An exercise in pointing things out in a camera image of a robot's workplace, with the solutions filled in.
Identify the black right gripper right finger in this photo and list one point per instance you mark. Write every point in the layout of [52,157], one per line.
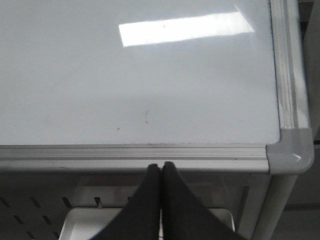
[184,217]

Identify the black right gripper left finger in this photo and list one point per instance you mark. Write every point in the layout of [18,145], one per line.
[140,218]

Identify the white plastic tray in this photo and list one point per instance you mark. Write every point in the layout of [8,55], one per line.
[82,223]

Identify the white whiteboard with aluminium frame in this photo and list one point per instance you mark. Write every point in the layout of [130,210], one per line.
[116,85]

